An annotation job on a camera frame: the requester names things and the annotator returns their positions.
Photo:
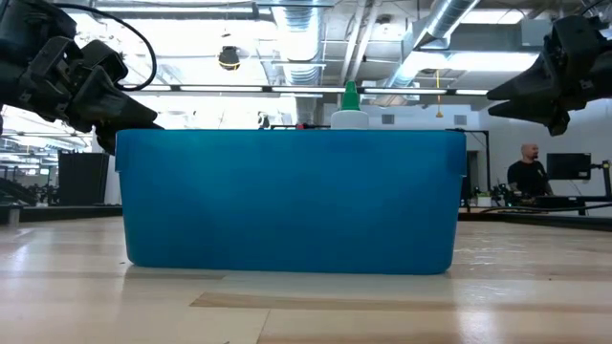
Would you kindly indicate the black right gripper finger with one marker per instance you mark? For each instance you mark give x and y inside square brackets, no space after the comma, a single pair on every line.
[535,86]
[535,112]

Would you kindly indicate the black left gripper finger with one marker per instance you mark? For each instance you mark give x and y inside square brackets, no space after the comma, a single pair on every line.
[110,107]
[106,141]

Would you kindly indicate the green cap food coloring bottle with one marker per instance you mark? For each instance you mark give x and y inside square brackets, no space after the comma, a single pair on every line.
[349,119]

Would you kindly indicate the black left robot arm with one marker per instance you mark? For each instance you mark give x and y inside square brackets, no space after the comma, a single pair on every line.
[28,21]

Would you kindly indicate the black upright panel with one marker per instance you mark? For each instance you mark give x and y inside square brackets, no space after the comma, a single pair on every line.
[83,179]

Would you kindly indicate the black computer monitor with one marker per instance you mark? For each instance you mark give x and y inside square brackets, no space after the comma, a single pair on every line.
[569,166]

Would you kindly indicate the person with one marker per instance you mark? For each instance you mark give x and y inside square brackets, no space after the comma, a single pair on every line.
[528,177]

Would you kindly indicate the black desk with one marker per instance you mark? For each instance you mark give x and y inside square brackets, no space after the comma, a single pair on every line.
[564,199]

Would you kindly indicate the long ceiling light strip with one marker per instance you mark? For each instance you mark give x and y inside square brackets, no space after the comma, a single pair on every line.
[220,88]

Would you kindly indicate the black ceiling dome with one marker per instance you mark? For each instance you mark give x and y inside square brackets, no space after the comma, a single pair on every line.
[229,57]

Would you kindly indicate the blue plastic bin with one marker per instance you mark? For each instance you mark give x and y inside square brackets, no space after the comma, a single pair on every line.
[287,200]

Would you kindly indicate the black door frame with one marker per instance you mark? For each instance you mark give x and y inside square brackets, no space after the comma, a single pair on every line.
[487,157]

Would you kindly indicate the black aluminium frame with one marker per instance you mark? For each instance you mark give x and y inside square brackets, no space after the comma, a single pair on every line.
[57,212]

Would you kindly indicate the silver ventilation duct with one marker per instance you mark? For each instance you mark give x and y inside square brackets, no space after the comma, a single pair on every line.
[447,16]
[299,43]

